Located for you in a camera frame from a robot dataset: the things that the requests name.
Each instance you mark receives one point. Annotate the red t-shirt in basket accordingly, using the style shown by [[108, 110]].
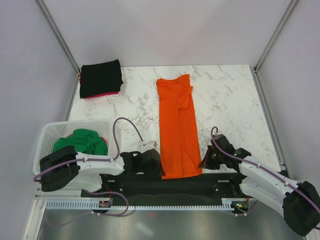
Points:
[[91, 141]]

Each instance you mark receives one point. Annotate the orange t-shirt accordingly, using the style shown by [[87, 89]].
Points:
[[179, 145]]

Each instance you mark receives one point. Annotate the left aluminium frame post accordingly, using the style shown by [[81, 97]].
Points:
[[57, 33]]

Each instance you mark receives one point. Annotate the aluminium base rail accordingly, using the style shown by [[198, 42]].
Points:
[[62, 194]]

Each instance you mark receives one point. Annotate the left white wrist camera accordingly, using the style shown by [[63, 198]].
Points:
[[145, 146]]

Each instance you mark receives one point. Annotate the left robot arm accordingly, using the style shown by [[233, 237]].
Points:
[[67, 168]]

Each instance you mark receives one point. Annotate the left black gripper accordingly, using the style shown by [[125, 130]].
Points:
[[157, 170]]

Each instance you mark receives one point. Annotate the white slotted cable duct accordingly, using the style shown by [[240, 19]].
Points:
[[95, 204]]

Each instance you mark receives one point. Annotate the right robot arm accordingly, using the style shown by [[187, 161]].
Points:
[[297, 202]]

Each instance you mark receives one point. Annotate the green t-shirt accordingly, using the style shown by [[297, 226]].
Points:
[[62, 142]]

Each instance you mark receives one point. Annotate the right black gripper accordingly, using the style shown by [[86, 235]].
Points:
[[206, 163]]

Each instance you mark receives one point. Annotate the right aluminium frame post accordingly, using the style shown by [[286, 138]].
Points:
[[276, 33]]

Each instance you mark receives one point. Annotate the aluminium frame post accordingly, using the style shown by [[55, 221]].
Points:
[[57, 33], [276, 33]]

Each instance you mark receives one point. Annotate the black folded t-shirt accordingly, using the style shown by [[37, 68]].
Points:
[[111, 69]]

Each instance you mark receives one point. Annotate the white plastic basket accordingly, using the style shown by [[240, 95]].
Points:
[[55, 130]]

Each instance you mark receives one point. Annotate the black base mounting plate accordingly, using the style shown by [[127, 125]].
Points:
[[207, 188]]

